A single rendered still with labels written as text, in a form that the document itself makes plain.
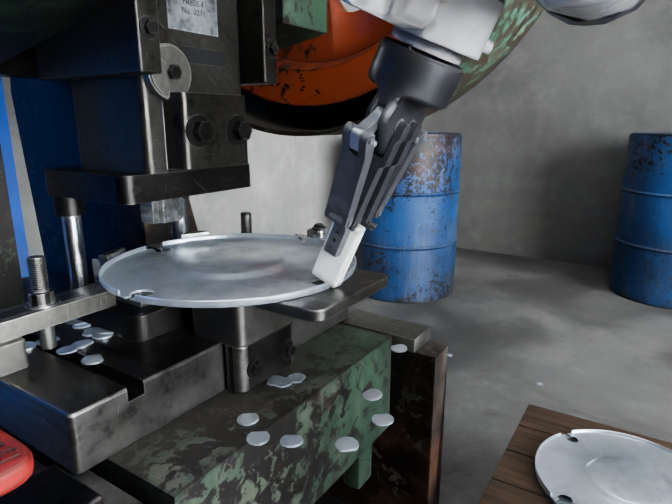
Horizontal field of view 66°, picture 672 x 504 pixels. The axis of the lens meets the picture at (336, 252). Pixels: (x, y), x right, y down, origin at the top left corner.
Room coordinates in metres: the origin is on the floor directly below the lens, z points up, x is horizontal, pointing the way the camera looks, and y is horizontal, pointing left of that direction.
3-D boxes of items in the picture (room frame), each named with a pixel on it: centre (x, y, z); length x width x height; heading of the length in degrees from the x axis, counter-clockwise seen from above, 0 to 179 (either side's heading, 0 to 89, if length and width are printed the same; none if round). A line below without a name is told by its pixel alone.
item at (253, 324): (0.56, 0.08, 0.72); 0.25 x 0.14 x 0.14; 57
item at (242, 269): (0.59, 0.12, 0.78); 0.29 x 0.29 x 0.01
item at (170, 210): (0.65, 0.22, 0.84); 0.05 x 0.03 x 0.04; 147
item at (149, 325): (0.66, 0.23, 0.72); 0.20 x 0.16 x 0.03; 147
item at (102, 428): (0.66, 0.23, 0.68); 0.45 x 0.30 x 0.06; 147
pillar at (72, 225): (0.62, 0.32, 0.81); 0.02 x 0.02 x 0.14
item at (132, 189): (0.66, 0.23, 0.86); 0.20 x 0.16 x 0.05; 147
